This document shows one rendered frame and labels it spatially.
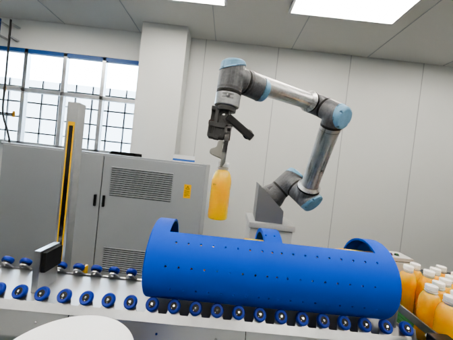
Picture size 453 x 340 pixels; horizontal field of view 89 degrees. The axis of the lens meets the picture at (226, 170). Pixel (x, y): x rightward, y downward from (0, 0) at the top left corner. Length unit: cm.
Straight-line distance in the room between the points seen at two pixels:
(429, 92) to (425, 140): 76
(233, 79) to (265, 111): 300
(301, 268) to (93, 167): 235
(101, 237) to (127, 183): 64
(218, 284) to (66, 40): 453
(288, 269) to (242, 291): 17
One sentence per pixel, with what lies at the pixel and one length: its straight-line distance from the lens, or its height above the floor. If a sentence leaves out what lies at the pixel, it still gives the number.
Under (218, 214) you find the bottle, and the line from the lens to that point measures 82.
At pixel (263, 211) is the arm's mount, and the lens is 166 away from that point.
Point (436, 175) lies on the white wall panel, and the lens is 496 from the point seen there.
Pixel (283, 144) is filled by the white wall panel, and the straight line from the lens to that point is 380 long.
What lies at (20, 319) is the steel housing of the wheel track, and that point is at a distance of 114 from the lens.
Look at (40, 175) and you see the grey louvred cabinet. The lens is 311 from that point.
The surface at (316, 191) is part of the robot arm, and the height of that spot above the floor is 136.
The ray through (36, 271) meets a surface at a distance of 114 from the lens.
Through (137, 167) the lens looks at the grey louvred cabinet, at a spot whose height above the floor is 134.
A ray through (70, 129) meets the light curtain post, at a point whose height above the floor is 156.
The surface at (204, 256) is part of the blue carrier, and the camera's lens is 83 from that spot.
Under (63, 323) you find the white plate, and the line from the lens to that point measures 79.
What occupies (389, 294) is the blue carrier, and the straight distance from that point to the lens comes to 103.
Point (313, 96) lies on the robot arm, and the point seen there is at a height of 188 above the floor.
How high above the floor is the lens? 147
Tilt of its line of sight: 1 degrees down
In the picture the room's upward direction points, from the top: 6 degrees clockwise
